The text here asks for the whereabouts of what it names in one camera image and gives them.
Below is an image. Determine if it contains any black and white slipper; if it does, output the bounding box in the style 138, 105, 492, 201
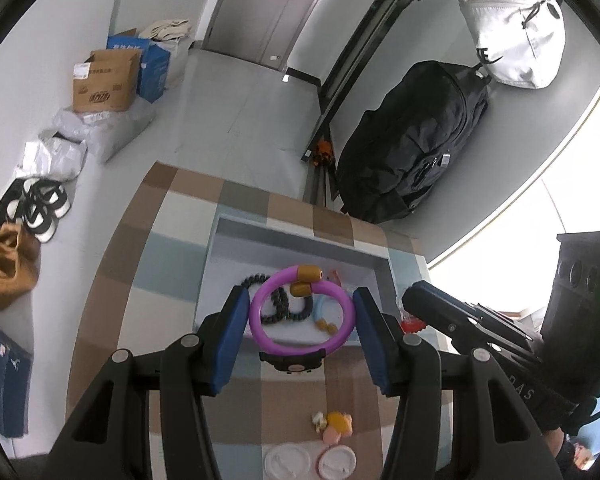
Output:
22, 178, 71, 218
7, 195, 58, 241

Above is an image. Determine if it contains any pink and yellow toy figure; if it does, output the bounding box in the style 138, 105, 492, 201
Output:
312, 411, 355, 445

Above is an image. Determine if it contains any grey door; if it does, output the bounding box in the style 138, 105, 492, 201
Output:
202, 0, 343, 68

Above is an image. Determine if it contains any grey cardboard box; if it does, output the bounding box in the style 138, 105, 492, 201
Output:
192, 214, 391, 343

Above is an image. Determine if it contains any brown shoe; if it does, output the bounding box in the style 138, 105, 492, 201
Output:
0, 245, 35, 311
0, 222, 39, 281

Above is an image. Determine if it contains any white drawstring bag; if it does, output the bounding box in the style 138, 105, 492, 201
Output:
455, 0, 567, 90

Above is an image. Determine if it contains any pink round badge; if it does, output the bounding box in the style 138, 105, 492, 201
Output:
316, 445, 357, 480

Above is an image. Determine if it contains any silver parcel bag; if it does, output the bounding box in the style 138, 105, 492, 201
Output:
16, 132, 88, 182

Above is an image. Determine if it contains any blue shoe box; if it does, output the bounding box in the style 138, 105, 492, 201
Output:
0, 320, 33, 438

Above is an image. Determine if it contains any purple bracelet with black charm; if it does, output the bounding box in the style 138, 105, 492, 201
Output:
249, 263, 355, 373

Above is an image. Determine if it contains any small orange item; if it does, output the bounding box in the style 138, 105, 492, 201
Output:
312, 140, 335, 167

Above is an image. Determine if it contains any checkered tablecloth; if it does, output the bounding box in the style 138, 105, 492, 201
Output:
66, 160, 456, 480

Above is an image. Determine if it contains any blue cardboard box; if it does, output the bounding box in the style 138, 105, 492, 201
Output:
106, 35, 171, 104

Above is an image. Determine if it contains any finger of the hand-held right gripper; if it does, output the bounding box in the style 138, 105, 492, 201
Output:
401, 281, 536, 356

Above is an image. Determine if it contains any blue bracelet with yellow beads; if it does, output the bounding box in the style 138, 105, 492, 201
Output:
312, 294, 347, 336

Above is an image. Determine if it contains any grey parcel bag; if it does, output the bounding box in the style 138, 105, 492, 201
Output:
52, 102, 157, 163

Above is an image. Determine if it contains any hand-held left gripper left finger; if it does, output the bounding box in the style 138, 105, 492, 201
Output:
44, 285, 253, 480

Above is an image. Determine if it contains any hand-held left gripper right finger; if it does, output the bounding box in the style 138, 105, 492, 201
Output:
352, 287, 563, 480

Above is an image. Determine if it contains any brown cardboard box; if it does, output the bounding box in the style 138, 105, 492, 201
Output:
72, 50, 141, 113

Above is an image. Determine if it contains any black backpack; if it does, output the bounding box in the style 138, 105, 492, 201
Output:
336, 60, 491, 225

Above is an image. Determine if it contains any black metal rack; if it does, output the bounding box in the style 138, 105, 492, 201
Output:
300, 0, 428, 206

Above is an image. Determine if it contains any white round badge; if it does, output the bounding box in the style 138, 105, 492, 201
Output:
264, 444, 312, 480

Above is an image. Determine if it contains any beige folded cloth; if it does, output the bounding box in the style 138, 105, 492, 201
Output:
138, 19, 193, 41

